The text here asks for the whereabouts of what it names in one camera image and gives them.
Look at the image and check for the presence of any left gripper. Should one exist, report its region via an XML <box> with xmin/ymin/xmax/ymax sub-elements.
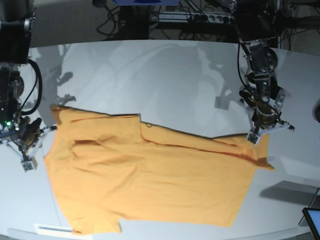
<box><xmin>239</xmin><ymin>88</ymin><xmax>295</xmax><ymax>144</ymax></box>

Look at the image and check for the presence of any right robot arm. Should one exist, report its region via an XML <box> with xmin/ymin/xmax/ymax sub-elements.
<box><xmin>0</xmin><ymin>0</ymin><xmax>57</xmax><ymax>172</ymax></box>

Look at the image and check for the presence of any white power strip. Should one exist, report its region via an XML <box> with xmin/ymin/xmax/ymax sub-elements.
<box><xmin>150</xmin><ymin>11</ymin><xmax>232</xmax><ymax>24</ymax></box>

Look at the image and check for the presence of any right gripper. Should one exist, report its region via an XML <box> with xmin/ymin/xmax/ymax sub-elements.
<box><xmin>0</xmin><ymin>116</ymin><xmax>57</xmax><ymax>172</ymax></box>

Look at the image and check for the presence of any white label strip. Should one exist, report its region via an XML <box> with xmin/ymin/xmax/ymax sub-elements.
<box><xmin>34</xmin><ymin>223</ymin><xmax>73</xmax><ymax>233</ymax></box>

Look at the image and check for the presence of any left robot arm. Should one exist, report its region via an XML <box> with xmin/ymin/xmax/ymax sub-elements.
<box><xmin>229</xmin><ymin>0</ymin><xmax>295</xmax><ymax>145</ymax></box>

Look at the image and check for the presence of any yellow T-shirt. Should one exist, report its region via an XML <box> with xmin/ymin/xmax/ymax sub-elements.
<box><xmin>44</xmin><ymin>106</ymin><xmax>273</xmax><ymax>235</ymax></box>

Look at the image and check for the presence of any tablet screen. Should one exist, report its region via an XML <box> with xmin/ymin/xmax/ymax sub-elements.
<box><xmin>302</xmin><ymin>207</ymin><xmax>320</xmax><ymax>240</ymax></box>

